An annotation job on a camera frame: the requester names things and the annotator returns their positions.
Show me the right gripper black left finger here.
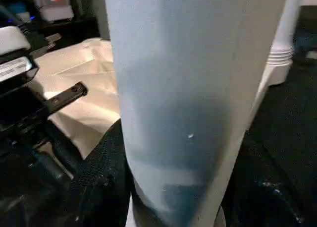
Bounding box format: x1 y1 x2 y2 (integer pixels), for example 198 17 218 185
71 124 136 227

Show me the white background device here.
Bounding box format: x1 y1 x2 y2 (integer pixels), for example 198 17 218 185
34 0 75 22

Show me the white plastic table leg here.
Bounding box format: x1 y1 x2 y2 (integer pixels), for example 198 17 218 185
103 0 295 227
266 0 302 65

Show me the white plastic table top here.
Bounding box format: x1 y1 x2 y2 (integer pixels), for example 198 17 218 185
33 37 292 161

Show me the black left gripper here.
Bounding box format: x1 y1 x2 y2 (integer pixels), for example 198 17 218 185
0 55 89 139

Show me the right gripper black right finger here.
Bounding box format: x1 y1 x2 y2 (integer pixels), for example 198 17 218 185
221 129 306 227

